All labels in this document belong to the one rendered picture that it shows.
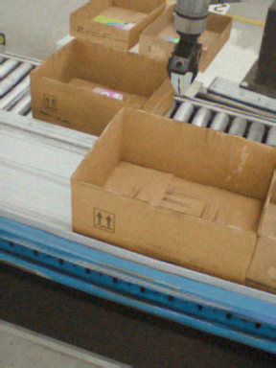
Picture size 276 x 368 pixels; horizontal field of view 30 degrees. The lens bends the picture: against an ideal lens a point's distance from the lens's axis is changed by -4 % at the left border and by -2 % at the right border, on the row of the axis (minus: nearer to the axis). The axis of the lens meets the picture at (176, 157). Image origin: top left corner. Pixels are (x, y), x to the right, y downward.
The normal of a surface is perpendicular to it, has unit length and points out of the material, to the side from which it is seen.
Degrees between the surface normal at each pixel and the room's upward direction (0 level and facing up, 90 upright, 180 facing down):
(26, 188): 0
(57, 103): 91
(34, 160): 0
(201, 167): 89
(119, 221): 91
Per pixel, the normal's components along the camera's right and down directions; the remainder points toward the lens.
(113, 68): -0.35, 0.54
